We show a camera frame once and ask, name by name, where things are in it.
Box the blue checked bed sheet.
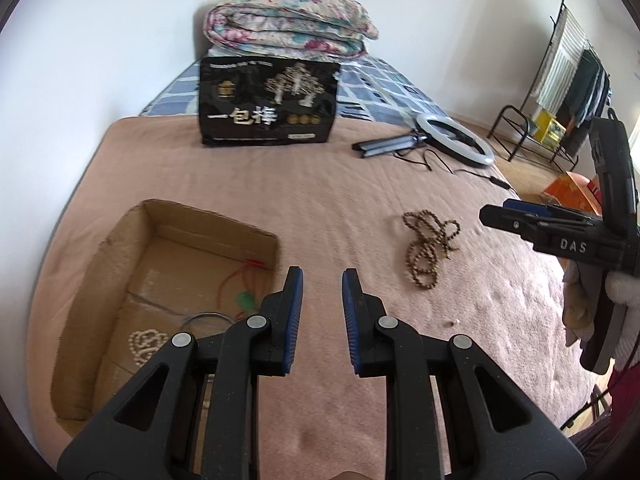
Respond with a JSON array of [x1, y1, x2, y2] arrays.
[[137, 55, 451, 123]]

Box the dark thin bangle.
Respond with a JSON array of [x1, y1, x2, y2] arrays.
[[181, 311, 241, 333]]

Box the black ring light cable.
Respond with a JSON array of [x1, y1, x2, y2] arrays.
[[395, 145, 521, 193]]

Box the white pearl necklace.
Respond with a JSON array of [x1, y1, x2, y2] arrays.
[[128, 329, 170, 367]]

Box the brown wooden bead necklace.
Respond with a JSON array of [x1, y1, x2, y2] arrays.
[[402, 211, 462, 288]]

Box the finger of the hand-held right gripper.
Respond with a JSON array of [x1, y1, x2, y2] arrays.
[[502, 199, 603, 226], [479, 205, 556, 248]]

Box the dark hanging clothes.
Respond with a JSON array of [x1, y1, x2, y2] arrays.
[[565, 50, 613, 128]]

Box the folded floral quilt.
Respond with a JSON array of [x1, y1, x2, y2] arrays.
[[202, 0, 380, 58]]

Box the person's right hand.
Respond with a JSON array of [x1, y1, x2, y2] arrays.
[[561, 259, 640, 361]]

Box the black metal clothes rack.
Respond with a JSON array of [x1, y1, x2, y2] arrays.
[[489, 0, 613, 168]]

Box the green pendant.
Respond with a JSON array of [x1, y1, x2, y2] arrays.
[[217, 258, 266, 321]]

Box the orange box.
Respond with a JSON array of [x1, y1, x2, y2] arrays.
[[542, 171, 606, 211]]

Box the black printed bag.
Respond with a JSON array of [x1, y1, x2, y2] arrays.
[[199, 56, 342, 147]]

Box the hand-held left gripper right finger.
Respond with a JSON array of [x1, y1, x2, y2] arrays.
[[341, 268, 586, 480]]

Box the black folded tripod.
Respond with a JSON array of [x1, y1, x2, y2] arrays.
[[352, 130, 426, 158]]

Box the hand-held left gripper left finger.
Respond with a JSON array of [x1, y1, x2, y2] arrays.
[[57, 265, 305, 480]]

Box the white ring light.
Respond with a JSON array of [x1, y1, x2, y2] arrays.
[[372, 89, 497, 167]]

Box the yellow crate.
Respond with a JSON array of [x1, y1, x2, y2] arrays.
[[535, 110, 568, 148]]

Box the pink-brown fleece blanket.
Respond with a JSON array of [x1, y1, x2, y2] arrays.
[[27, 115, 616, 480]]

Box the striped hanging towel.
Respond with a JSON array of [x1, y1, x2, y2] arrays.
[[531, 10, 588, 111]]

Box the cardboard box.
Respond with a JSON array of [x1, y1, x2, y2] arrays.
[[50, 199, 282, 423]]

